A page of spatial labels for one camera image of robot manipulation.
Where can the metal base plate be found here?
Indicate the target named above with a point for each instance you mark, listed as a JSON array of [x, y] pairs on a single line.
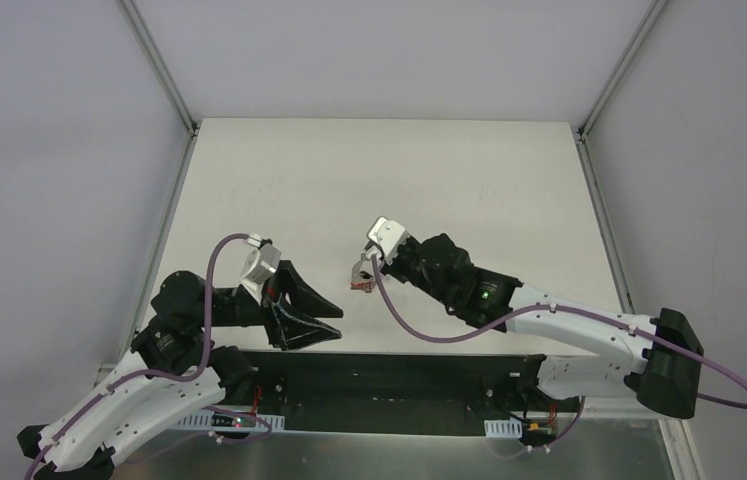
[[593, 449]]

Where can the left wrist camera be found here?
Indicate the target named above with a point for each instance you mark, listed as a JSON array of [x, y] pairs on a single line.
[[261, 264]]

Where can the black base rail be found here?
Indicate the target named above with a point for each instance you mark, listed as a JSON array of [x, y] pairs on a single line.
[[411, 394]]

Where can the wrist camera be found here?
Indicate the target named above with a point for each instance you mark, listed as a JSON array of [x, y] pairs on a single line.
[[385, 236], [261, 264]]

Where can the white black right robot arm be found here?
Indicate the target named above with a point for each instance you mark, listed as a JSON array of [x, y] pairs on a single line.
[[639, 354]]

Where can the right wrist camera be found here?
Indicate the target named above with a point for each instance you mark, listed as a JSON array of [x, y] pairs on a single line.
[[385, 236]]

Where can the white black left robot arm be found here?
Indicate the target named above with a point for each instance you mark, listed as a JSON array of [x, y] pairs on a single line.
[[173, 367]]

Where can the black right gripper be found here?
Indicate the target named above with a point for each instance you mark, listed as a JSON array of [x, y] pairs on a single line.
[[397, 259]]

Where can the large steel keyring plate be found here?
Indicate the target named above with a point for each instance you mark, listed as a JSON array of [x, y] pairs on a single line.
[[362, 276]]

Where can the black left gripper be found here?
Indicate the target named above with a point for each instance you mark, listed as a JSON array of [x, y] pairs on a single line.
[[276, 305]]

